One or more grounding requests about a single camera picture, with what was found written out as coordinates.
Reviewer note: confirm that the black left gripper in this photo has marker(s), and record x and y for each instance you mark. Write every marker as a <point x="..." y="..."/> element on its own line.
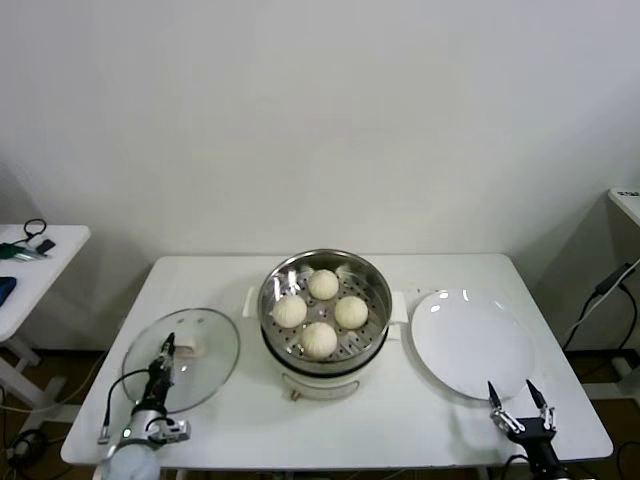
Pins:
<point x="157" y="387"/>

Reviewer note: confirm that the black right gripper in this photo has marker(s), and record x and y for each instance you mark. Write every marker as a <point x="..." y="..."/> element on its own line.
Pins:
<point x="535" y="435"/>

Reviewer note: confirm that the white steamed baozi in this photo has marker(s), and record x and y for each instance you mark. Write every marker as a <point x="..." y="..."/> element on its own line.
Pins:
<point x="351" y="311"/>
<point x="322" y="285"/>
<point x="290" y="311"/>
<point x="319" y="340"/>

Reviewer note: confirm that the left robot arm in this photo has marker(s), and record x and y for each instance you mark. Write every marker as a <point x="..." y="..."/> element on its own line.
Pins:
<point x="130" y="460"/>

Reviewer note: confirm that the perforated steel steamer basket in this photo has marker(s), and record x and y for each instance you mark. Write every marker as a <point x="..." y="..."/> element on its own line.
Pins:
<point x="380" y="320"/>

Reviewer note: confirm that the white round plate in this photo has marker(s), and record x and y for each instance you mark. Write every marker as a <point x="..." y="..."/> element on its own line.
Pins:
<point x="470" y="350"/>

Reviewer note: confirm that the white side table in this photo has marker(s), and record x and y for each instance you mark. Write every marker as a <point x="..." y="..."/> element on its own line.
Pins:
<point x="55" y="280"/>

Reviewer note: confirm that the white electric cooking pot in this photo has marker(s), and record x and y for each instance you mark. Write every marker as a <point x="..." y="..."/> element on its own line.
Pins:
<point x="320" y="386"/>

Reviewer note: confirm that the small black device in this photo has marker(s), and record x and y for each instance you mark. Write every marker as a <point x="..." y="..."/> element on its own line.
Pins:
<point x="47" y="245"/>

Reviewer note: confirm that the blue object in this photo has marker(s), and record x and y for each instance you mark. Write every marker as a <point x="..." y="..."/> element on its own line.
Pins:
<point x="6" y="290"/>

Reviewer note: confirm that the white cabinet with label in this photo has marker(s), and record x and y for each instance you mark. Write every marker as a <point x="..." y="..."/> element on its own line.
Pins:
<point x="627" y="202"/>

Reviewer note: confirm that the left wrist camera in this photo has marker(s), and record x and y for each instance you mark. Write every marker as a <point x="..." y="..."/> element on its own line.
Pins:
<point x="172" y="432"/>

